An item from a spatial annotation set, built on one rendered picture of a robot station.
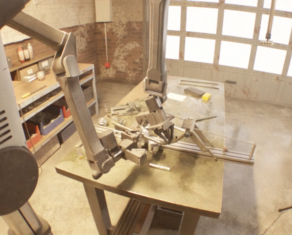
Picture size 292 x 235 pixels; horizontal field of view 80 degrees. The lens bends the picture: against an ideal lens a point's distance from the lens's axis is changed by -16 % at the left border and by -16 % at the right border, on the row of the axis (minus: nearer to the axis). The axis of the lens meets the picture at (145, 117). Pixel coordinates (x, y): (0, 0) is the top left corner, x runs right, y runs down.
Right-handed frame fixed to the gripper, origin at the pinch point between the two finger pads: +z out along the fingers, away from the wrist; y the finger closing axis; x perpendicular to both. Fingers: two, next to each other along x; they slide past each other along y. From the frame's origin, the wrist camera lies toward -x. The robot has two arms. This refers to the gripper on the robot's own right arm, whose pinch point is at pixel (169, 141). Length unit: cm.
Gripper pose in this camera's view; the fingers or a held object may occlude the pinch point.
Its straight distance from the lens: 84.1
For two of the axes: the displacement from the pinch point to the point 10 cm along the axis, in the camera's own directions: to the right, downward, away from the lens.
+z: 4.0, 9.0, 1.7
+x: 7.0, -1.8, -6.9
